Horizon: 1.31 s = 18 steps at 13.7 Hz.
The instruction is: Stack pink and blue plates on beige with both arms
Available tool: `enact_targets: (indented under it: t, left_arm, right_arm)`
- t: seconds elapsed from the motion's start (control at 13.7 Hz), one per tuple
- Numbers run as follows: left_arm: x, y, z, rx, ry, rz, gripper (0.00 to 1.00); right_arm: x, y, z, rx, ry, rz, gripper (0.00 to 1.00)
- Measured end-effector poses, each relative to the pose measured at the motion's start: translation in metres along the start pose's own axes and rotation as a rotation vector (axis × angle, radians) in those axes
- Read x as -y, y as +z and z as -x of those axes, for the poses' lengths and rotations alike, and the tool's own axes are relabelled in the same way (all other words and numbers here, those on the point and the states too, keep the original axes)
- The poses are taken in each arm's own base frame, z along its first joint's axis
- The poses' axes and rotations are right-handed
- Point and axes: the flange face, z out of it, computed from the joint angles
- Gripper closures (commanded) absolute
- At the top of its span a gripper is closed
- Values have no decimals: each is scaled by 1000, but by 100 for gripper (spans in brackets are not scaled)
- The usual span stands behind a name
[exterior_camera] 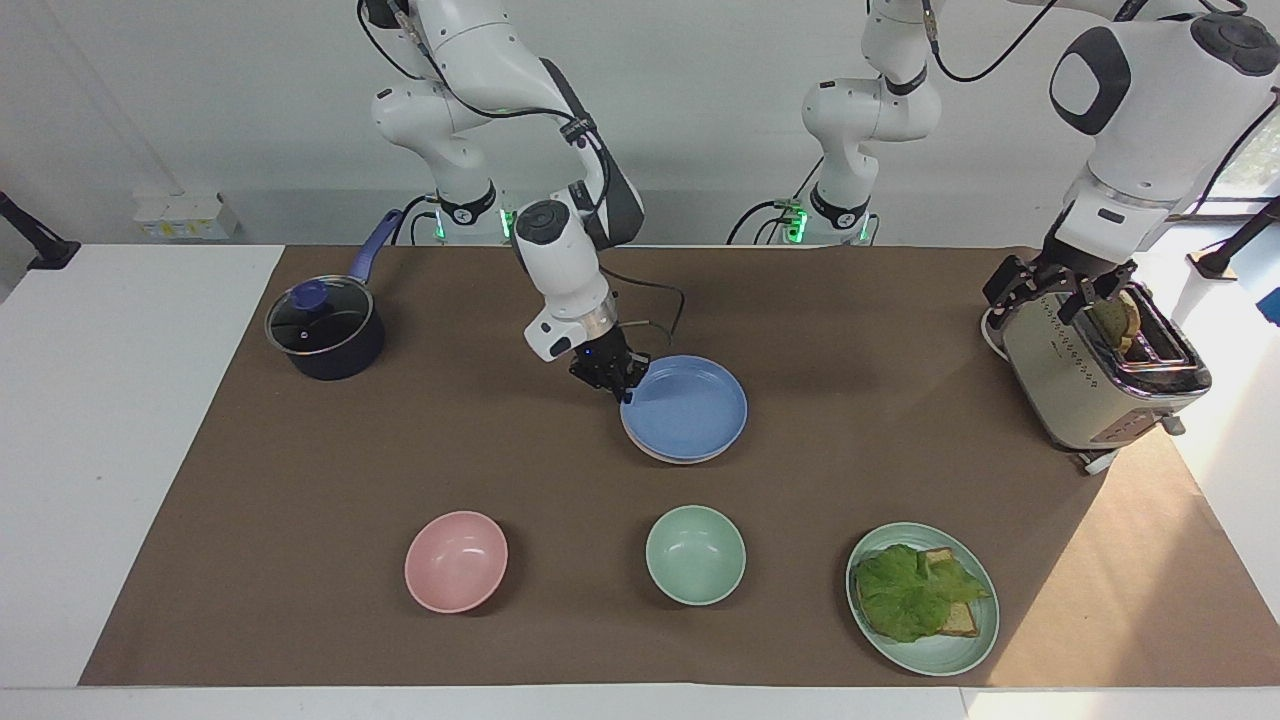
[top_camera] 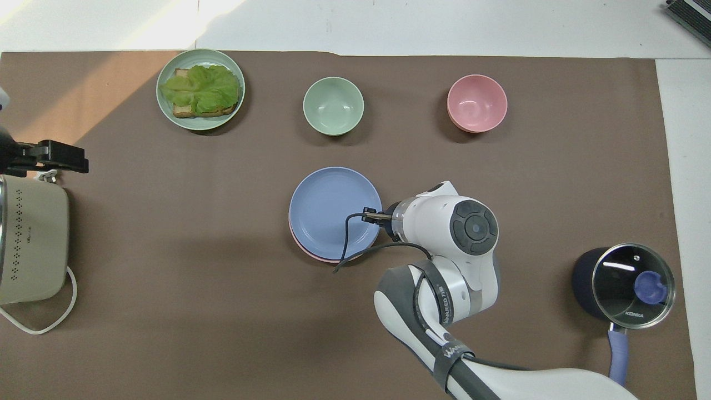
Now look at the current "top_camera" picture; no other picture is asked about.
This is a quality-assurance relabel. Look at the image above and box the glass lid with blue knob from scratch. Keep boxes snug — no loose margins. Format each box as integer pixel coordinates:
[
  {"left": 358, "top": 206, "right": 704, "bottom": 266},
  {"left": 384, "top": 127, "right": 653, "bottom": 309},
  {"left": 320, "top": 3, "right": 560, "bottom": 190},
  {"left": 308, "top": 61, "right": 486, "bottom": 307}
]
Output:
[{"left": 591, "top": 243, "right": 677, "bottom": 330}]

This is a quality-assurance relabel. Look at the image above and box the green plate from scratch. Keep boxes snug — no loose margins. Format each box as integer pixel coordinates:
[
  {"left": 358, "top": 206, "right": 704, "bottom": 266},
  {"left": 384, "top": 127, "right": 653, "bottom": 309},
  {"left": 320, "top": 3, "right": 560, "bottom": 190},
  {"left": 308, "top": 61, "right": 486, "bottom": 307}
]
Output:
[{"left": 156, "top": 48, "right": 246, "bottom": 132}]

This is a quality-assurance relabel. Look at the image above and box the toasted bread slice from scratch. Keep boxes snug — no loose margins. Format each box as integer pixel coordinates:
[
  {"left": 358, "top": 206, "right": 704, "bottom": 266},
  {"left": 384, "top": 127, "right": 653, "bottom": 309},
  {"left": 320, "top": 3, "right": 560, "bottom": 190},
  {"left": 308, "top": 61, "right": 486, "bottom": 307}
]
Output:
[{"left": 172, "top": 67, "right": 240, "bottom": 119}]

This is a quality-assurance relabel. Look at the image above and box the dark blue pot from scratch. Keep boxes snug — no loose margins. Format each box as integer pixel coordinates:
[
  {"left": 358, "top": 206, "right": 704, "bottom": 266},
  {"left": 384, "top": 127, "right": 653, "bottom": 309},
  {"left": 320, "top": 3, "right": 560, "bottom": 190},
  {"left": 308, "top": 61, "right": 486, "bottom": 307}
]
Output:
[{"left": 572, "top": 244, "right": 677, "bottom": 387}]

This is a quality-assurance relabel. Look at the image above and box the beige toaster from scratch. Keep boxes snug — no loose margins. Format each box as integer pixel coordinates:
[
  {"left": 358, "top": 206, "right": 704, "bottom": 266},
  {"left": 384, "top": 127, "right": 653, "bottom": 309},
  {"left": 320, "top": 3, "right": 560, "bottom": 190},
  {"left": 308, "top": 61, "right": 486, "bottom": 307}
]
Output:
[{"left": 0, "top": 173, "right": 71, "bottom": 306}]

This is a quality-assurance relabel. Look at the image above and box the green bowl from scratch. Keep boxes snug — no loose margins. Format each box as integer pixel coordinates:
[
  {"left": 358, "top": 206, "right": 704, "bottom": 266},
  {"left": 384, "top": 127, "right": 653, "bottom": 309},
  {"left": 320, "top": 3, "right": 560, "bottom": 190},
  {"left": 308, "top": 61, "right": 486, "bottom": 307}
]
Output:
[{"left": 303, "top": 76, "right": 365, "bottom": 137}]

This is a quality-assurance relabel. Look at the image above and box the pink bowl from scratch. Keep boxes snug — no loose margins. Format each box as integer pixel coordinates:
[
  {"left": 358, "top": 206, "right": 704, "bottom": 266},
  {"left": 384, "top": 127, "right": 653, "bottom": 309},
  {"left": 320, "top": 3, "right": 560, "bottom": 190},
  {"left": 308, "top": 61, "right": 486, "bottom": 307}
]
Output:
[{"left": 447, "top": 74, "right": 508, "bottom": 134}]

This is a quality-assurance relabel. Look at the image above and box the white power cable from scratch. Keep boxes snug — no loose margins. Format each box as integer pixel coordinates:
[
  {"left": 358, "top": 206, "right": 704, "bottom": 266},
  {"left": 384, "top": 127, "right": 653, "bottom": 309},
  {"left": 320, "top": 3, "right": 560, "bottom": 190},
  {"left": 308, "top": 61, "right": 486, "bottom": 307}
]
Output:
[{"left": 0, "top": 266, "right": 78, "bottom": 336}]

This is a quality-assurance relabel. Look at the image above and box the green lettuce leaf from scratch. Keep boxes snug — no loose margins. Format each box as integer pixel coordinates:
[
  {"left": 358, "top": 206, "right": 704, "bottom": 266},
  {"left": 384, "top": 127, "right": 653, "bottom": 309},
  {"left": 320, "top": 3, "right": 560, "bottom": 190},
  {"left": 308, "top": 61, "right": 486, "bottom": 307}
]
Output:
[{"left": 159, "top": 64, "right": 242, "bottom": 115}]

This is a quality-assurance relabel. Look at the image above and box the blue plate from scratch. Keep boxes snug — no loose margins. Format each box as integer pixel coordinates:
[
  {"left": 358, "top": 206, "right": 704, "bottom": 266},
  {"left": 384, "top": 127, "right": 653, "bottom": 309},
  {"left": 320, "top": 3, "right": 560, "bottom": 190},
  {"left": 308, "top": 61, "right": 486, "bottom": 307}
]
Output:
[{"left": 288, "top": 167, "right": 383, "bottom": 262}]

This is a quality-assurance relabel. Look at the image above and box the black cable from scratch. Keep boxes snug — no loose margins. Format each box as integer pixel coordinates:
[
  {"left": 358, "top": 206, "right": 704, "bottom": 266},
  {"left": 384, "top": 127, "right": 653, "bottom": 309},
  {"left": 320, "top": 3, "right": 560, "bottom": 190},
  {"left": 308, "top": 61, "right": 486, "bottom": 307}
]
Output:
[{"left": 332, "top": 207, "right": 435, "bottom": 274}]

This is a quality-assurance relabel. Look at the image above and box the grey ribbed device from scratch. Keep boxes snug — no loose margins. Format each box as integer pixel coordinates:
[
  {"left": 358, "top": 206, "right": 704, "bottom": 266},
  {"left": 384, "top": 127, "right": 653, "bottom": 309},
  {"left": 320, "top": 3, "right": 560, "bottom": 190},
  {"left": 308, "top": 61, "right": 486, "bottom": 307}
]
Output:
[{"left": 664, "top": 0, "right": 711, "bottom": 33}]

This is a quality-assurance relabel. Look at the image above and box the pink plate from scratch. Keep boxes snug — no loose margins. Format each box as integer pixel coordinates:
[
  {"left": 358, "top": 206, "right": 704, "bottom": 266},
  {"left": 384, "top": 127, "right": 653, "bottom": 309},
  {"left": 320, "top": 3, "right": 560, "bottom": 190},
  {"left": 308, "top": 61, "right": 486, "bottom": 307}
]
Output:
[{"left": 288, "top": 218, "right": 363, "bottom": 265}]

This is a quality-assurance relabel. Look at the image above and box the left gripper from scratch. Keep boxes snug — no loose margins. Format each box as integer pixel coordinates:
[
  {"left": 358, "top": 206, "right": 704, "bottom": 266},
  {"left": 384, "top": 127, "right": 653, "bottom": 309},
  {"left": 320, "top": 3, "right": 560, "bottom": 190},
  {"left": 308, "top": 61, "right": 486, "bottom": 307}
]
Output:
[{"left": 0, "top": 127, "right": 21, "bottom": 174}]

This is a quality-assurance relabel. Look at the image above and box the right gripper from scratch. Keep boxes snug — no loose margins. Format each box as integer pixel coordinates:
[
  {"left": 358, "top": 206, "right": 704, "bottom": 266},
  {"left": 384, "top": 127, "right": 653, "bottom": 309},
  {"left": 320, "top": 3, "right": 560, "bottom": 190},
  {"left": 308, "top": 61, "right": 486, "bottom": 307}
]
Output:
[{"left": 383, "top": 201, "right": 402, "bottom": 243}]

